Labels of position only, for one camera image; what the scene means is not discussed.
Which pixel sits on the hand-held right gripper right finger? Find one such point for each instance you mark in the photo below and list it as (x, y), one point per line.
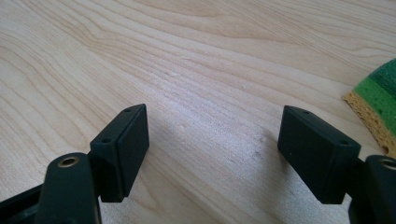
(317, 155)

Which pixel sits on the green and yellow sponge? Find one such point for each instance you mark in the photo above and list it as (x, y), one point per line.
(376, 99)

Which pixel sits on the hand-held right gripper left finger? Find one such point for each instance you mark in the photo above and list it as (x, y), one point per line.
(120, 155)

